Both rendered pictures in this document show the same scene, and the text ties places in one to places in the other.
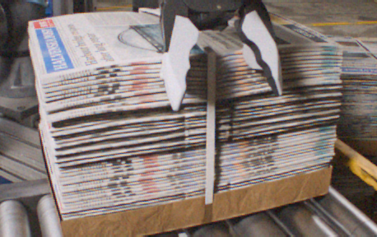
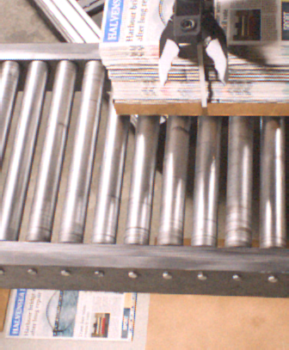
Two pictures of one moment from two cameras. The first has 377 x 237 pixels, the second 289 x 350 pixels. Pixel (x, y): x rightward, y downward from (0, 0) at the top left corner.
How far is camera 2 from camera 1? 108 cm
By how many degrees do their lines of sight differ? 43
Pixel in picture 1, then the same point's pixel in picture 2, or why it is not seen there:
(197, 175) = (197, 92)
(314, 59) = (277, 51)
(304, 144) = (273, 88)
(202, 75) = (194, 52)
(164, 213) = (175, 107)
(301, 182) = (273, 107)
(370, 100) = not seen: outside the picture
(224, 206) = (215, 109)
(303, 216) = (268, 128)
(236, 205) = (224, 110)
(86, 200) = (129, 95)
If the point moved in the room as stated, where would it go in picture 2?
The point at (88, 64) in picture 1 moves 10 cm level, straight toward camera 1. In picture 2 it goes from (126, 39) to (113, 82)
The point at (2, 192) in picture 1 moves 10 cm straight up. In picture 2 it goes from (91, 51) to (83, 20)
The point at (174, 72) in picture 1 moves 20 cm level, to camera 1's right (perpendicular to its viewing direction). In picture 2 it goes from (162, 70) to (267, 102)
